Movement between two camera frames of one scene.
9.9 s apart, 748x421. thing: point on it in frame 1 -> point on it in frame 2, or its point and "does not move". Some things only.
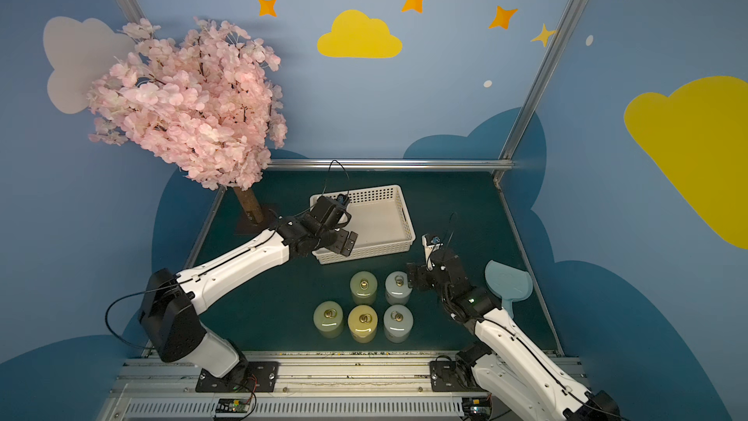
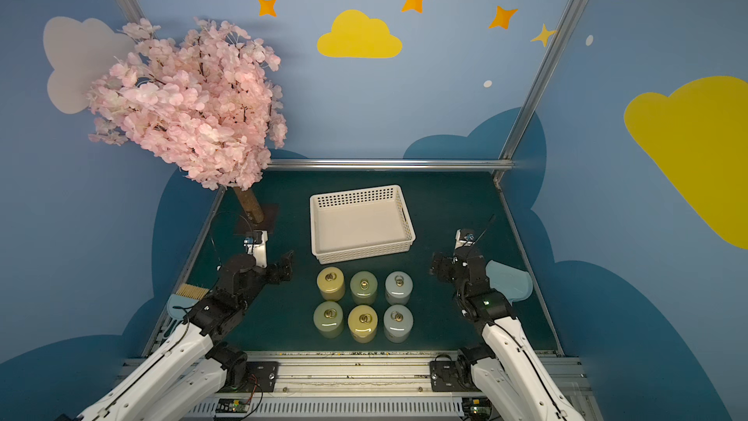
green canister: x=328 y=319 does not move
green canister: x=363 y=287 does not move
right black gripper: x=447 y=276 -> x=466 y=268
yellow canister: x=362 y=324 does not move
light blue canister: x=396 y=287 does not move
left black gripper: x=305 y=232 -> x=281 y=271
